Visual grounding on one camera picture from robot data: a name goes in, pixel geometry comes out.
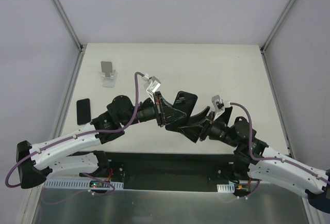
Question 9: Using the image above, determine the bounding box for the white folding phone stand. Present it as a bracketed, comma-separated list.
[101, 61, 117, 88]

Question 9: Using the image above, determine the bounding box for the purple edged black phone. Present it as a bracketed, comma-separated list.
[76, 99, 91, 125]

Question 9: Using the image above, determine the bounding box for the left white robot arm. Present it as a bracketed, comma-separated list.
[16, 91, 197, 189]

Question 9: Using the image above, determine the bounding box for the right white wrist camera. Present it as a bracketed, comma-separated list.
[211, 95, 231, 120]

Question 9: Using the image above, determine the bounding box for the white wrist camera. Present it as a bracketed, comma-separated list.
[211, 95, 231, 120]
[142, 74, 161, 100]

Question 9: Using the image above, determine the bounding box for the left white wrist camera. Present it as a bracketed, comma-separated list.
[142, 74, 161, 100]

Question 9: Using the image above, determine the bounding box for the right white cable duct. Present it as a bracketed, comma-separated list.
[216, 182, 251, 194]

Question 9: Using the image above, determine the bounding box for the white cable duct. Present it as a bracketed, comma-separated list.
[43, 179, 124, 190]
[216, 182, 251, 194]

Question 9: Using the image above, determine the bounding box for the left white cable duct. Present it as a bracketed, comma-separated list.
[43, 179, 124, 190]

